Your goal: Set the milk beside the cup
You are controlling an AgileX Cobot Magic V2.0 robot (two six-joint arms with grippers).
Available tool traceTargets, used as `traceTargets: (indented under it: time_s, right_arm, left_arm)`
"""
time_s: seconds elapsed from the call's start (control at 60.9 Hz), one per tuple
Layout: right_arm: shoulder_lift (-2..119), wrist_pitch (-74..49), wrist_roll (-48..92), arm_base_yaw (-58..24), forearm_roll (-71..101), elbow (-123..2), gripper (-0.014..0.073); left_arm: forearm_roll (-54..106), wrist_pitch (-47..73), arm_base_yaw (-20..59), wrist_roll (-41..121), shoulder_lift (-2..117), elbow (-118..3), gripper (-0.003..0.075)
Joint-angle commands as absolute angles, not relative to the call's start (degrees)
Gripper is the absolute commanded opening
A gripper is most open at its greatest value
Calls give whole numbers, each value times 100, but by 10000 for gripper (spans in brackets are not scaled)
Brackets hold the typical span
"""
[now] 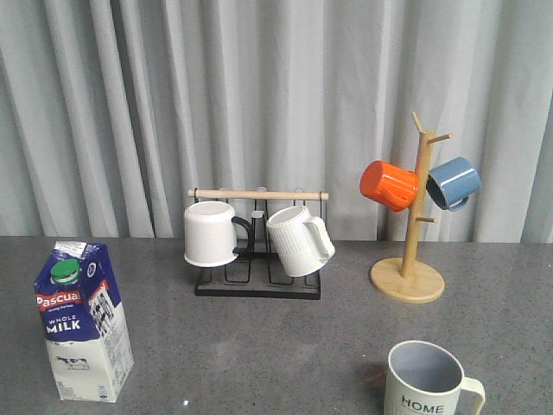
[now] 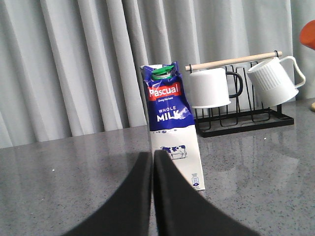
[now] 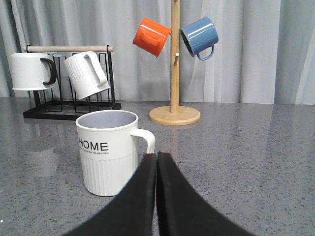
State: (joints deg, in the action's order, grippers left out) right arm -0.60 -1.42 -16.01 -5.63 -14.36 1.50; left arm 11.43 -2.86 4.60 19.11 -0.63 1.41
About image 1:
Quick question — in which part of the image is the pale green HOME mug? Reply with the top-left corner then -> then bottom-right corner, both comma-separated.
384,340 -> 486,414

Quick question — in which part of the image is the blue white milk carton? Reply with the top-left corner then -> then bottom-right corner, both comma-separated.
34,241 -> 134,403

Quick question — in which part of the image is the white ribbed mug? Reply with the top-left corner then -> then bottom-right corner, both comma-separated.
267,206 -> 335,278

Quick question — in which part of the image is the orange mug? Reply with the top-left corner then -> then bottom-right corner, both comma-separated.
359,160 -> 419,212

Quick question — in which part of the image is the wooden mug tree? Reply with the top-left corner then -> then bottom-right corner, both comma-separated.
370,112 -> 453,303

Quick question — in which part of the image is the blue mug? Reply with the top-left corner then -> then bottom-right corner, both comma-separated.
426,156 -> 481,212

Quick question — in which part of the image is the grey curtain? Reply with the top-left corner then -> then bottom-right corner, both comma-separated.
1,1 -> 552,242

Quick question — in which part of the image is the white mug black handle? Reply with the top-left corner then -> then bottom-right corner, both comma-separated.
183,201 -> 255,268

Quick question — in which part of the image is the black wire mug rack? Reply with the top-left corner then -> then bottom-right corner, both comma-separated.
188,187 -> 329,300

